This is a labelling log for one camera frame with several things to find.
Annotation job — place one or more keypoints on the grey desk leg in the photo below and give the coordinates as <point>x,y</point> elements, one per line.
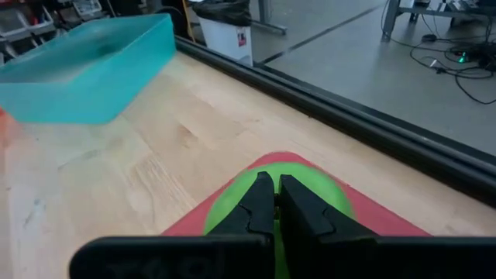
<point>390,19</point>

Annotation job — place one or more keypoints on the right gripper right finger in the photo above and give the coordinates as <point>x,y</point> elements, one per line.
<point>348,259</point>

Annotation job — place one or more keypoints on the teal plastic bin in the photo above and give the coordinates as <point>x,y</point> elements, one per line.
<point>89,77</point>

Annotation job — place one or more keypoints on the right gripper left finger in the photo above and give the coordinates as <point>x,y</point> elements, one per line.
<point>174,259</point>

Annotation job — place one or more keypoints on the black power strip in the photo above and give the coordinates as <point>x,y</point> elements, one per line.
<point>470,56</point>

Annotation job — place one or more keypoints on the red plastic tray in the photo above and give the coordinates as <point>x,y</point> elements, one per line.
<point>387,221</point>

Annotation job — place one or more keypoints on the black aluminium table frame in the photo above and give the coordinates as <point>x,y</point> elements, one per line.
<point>348,116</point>

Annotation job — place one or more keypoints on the grey stand base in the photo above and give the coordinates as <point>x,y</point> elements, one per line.
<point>271,23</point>

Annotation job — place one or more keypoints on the black trash bag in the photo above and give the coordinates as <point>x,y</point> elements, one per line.
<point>222,11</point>

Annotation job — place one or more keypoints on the white trash bin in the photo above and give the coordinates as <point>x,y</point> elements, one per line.
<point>226,38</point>

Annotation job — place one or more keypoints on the bright green toy apple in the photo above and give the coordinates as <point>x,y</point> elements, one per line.
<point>228,205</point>

